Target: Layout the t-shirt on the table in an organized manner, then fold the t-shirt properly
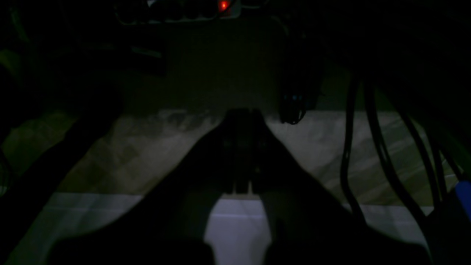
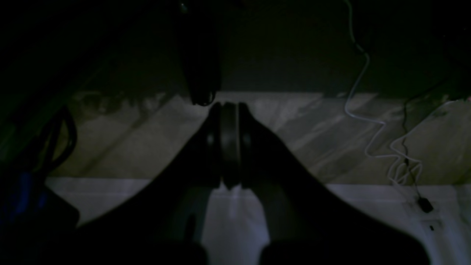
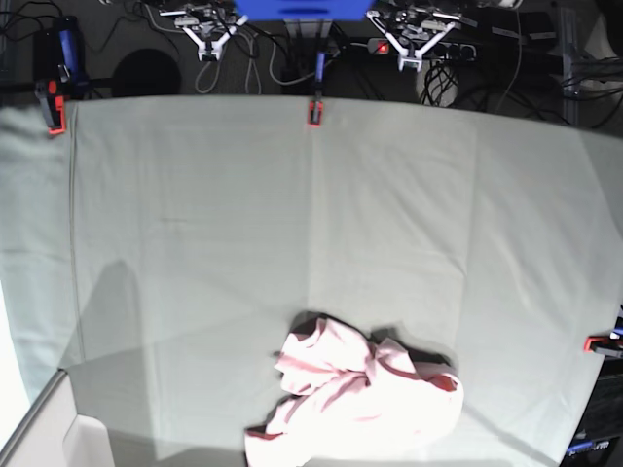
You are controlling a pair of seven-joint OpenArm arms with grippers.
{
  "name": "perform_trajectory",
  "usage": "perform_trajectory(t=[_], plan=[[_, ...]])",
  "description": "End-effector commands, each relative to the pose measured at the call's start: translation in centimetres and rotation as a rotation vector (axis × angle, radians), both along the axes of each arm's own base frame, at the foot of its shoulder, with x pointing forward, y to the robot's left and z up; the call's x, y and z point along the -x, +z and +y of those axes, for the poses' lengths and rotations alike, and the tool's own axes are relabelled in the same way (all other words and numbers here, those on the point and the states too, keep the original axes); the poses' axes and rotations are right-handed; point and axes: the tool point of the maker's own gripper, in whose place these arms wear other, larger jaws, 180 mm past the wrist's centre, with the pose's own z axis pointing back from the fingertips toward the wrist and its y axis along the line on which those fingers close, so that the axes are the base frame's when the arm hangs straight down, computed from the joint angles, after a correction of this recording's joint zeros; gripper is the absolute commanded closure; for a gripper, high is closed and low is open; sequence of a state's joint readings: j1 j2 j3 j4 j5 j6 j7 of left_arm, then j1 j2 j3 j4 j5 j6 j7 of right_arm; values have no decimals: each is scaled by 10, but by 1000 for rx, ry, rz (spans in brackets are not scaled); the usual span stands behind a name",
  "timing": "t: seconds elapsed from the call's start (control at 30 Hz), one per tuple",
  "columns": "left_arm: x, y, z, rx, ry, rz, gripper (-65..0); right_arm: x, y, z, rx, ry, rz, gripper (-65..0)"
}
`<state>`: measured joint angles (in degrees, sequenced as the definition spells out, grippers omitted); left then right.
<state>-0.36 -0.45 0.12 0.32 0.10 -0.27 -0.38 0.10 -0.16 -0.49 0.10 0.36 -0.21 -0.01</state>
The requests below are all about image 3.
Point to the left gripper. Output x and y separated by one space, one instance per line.
412 33

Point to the orange clamp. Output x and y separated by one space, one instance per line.
608 346
315 113
51 102

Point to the white bin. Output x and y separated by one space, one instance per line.
53 433

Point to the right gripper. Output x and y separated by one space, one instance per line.
200 33

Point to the orange clamp left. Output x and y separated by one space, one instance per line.
51 102

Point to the pink t-shirt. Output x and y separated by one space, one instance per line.
350 397

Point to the green table cloth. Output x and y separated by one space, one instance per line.
159 251

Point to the blue box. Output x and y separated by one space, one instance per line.
261 10

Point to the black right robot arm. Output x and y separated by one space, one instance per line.
208 24

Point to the orange clamp centre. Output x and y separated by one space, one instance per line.
315 113

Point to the orange clamp right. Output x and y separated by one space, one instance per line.
608 346

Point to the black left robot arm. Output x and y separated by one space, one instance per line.
447 49

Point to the black round stool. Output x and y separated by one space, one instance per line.
146 72

